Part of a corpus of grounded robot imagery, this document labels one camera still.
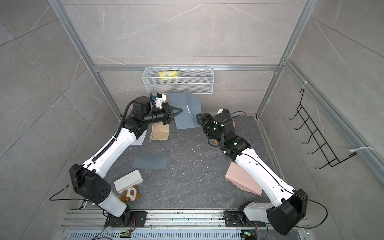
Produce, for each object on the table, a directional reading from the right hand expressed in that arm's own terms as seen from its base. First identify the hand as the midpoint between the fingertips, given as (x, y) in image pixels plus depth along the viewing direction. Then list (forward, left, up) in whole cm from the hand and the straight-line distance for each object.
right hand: (199, 119), depth 70 cm
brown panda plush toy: (-25, +37, -31) cm, 55 cm away
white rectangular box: (-17, +38, -31) cm, 52 cm away
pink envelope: (-17, -25, -34) cm, 46 cm away
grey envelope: (-4, +32, -35) cm, 47 cm away
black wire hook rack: (-9, -55, -3) cm, 55 cm away
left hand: (+3, +7, +4) cm, 9 cm away
